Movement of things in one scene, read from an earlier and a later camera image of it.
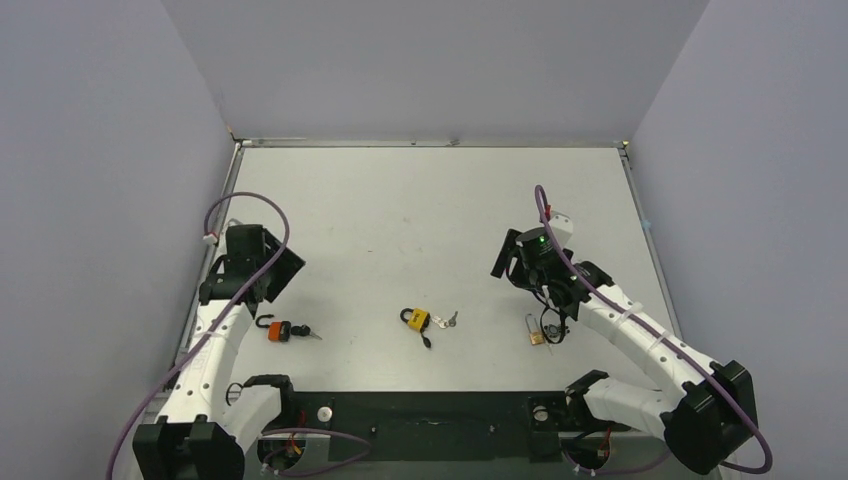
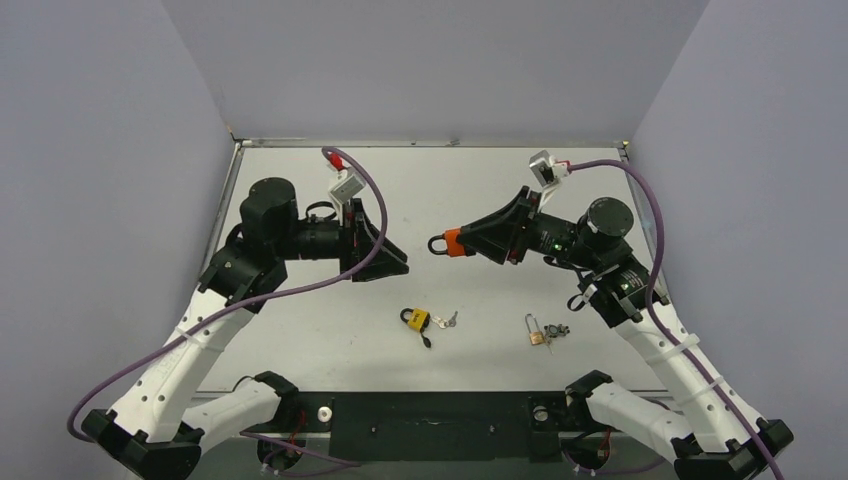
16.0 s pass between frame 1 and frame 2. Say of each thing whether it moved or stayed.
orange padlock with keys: moved
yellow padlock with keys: stayed
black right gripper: moved
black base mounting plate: stayed
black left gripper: moved
